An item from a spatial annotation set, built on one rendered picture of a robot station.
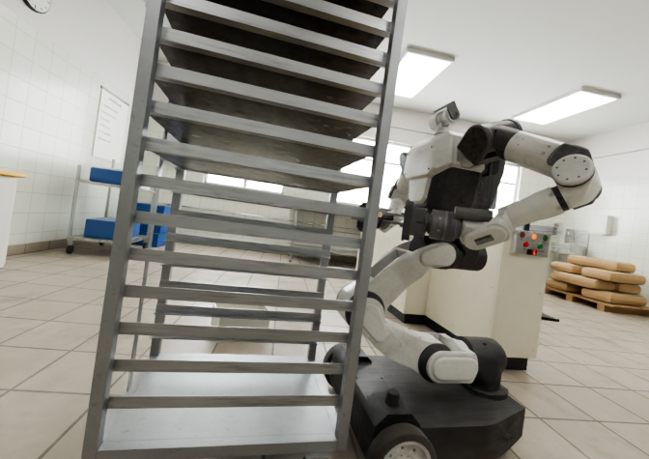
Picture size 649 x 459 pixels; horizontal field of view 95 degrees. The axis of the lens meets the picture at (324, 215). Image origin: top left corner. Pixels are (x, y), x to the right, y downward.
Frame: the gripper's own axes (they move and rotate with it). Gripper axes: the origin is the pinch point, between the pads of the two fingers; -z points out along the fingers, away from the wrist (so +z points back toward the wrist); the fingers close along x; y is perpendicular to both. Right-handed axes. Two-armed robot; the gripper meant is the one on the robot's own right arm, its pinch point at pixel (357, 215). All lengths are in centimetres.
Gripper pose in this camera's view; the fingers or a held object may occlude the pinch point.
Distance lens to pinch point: 124.6
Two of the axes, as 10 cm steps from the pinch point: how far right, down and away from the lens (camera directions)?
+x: 1.4, -9.9, 0.1
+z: 7.2, 1.1, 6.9
